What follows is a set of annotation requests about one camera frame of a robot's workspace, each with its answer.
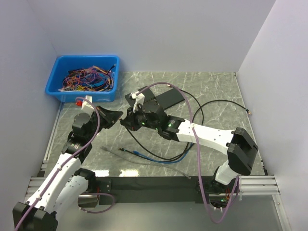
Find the black base crossbar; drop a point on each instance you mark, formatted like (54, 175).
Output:
(151, 189)

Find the black network switch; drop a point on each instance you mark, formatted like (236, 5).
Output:
(148, 96)
(169, 98)

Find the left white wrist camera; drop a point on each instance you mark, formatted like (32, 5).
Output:
(85, 106)

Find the blue plastic bin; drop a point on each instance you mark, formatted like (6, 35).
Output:
(81, 75)

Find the black cable gold plug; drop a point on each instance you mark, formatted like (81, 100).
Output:
(173, 160)

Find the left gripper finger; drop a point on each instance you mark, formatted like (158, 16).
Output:
(112, 118)
(105, 112)

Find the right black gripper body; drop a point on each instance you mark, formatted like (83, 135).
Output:
(138, 119)

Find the black ethernet cable long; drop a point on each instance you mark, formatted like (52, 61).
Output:
(199, 109)

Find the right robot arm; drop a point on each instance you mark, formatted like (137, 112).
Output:
(237, 145)

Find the aluminium frame rail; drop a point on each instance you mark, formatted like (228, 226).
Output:
(215, 195)

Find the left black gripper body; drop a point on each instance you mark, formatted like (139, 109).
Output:
(103, 119)

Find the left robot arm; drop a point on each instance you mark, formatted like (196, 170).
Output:
(67, 180)

